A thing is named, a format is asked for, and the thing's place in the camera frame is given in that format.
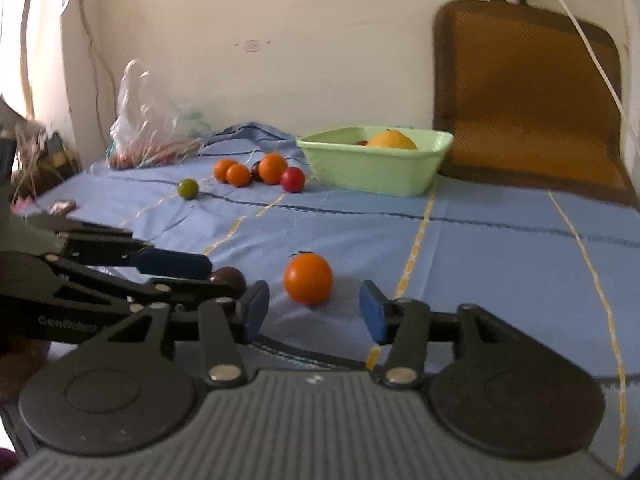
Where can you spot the small green citrus fruit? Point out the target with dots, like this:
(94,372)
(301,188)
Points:
(188,188)

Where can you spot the blue checked tablecloth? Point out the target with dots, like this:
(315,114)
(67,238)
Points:
(475,260)

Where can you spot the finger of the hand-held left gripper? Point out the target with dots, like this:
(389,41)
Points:
(170,262)
(190,292)

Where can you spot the orange tangerine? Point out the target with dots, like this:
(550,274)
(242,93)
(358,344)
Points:
(238,175)
(272,168)
(225,169)
(307,279)

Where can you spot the clear plastic bag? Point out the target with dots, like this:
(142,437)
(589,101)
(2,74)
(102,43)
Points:
(145,120)

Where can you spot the large yellow citrus fruit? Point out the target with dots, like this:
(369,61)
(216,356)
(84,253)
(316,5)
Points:
(392,140)

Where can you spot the white adhesive wall patch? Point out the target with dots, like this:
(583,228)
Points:
(253,46)

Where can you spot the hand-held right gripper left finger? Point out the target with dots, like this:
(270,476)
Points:
(255,310)

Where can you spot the brown woven seat cushion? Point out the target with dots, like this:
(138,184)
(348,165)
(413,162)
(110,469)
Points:
(515,85)

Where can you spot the light green plastic basin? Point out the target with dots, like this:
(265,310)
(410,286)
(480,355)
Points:
(370,170)

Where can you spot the white curtain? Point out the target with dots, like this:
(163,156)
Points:
(25,35)

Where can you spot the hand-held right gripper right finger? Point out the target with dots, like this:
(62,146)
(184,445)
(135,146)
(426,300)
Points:
(374,312)

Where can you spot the dark purple plum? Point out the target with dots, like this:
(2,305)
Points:
(227,276)
(254,170)

